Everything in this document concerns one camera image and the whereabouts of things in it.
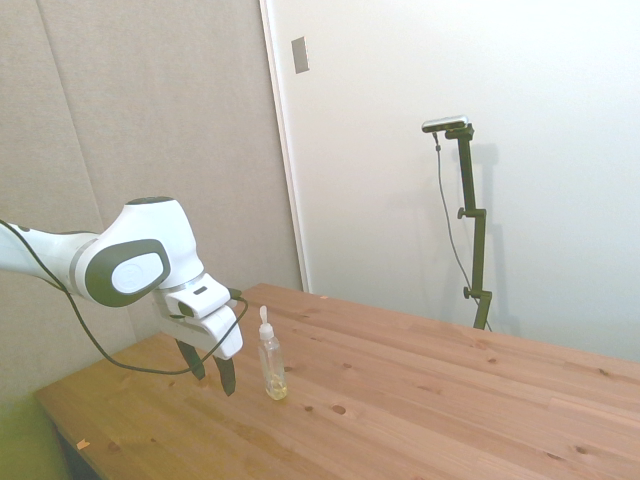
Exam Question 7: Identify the grey wall plate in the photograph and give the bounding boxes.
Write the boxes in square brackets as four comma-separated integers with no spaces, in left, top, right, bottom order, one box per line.
[290,35,311,75]

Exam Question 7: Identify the grey exterior camera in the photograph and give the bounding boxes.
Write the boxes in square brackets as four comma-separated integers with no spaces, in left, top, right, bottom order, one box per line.
[421,115,471,134]

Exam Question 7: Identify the clear pump sanitizer bottle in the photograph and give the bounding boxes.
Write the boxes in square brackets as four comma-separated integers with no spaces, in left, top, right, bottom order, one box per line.
[257,305,290,401]

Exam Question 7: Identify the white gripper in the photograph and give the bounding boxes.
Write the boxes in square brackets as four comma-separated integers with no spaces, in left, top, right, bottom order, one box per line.
[151,291,245,397]

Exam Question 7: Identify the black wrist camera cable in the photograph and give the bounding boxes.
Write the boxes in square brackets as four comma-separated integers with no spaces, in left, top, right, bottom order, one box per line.
[0,220,250,375]

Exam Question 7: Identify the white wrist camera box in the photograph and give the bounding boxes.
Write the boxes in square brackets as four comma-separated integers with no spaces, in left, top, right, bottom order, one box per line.
[165,276,235,320]

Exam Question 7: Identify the black camera stand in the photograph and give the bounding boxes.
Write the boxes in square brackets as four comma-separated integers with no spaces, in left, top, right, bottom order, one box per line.
[444,125,494,331]

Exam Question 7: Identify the white door frame trim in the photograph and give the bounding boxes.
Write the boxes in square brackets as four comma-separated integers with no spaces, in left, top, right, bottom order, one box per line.
[258,0,312,294]

